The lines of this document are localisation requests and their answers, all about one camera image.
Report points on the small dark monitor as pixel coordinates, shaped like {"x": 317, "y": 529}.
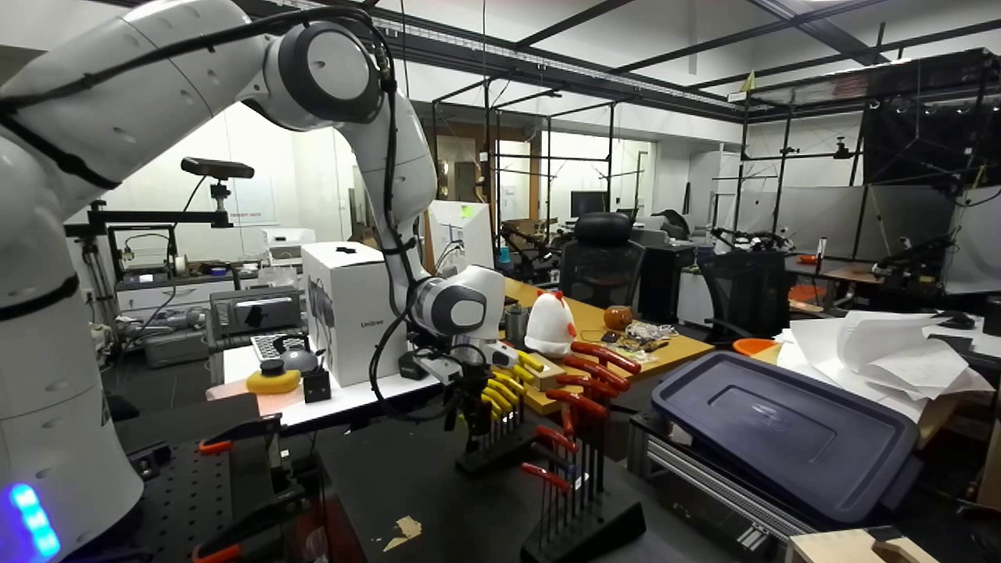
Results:
{"x": 589, "y": 203}

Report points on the black office chair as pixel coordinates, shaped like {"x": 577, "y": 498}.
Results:
{"x": 744, "y": 291}
{"x": 602, "y": 261}

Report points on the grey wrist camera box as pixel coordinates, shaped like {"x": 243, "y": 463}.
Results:
{"x": 433, "y": 362}

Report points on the white box with print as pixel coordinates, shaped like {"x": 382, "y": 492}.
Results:
{"x": 456, "y": 236}

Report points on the dark blue bin lid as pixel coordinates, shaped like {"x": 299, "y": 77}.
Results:
{"x": 782, "y": 438}

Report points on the large white cardboard box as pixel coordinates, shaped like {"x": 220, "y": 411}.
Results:
{"x": 354, "y": 312}

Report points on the black stand holding red wrenches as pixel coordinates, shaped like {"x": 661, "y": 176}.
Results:
{"x": 583, "y": 527}

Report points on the black equipment box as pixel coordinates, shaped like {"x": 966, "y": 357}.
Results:
{"x": 255, "y": 312}

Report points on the white paper sheets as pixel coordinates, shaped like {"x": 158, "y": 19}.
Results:
{"x": 887, "y": 360}

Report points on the small black block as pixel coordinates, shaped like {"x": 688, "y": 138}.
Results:
{"x": 317, "y": 382}

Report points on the white lab device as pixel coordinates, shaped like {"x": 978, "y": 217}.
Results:
{"x": 285, "y": 246}

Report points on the black overhead truss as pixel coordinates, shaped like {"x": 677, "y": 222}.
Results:
{"x": 565, "y": 77}

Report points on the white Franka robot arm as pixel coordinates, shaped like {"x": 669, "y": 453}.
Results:
{"x": 103, "y": 136}

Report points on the grey round device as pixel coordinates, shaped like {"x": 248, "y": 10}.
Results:
{"x": 285, "y": 353}

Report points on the brown ball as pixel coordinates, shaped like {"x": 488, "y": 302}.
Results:
{"x": 618, "y": 315}

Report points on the black cylinder speaker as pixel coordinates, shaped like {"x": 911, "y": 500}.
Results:
{"x": 515, "y": 323}

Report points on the black orange bar clamp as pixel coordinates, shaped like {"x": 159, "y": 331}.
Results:
{"x": 250, "y": 527}
{"x": 234, "y": 438}

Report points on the torn beige paper scrap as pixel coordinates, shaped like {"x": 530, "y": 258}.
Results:
{"x": 402, "y": 531}

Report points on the yellow tape roll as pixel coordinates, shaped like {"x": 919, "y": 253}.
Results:
{"x": 272, "y": 382}

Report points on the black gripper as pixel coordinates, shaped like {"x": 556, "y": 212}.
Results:
{"x": 470, "y": 377}

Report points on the white side table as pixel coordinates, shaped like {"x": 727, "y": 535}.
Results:
{"x": 346, "y": 402}

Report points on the white plush chicken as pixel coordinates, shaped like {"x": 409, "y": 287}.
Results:
{"x": 549, "y": 323}

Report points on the orange bowl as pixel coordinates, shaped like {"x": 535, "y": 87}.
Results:
{"x": 750, "y": 345}

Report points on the black stand holding yellow wrenches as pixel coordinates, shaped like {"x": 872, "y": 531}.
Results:
{"x": 502, "y": 453}

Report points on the beige cardboard box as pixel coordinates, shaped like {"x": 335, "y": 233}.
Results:
{"x": 855, "y": 547}

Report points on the black curtain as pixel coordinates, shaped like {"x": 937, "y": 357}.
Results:
{"x": 927, "y": 136}

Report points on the wooden desk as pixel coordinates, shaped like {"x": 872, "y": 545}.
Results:
{"x": 589, "y": 312}

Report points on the black camera on stand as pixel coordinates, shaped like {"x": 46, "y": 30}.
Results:
{"x": 217, "y": 166}

